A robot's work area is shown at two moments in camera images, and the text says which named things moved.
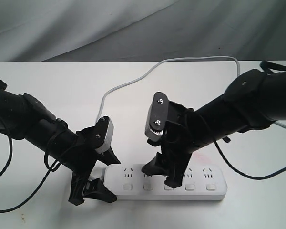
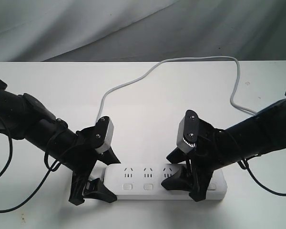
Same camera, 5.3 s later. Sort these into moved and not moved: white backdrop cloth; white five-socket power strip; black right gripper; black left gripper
Moved: black right gripper
Not moved: white backdrop cloth; white five-socket power strip; black left gripper
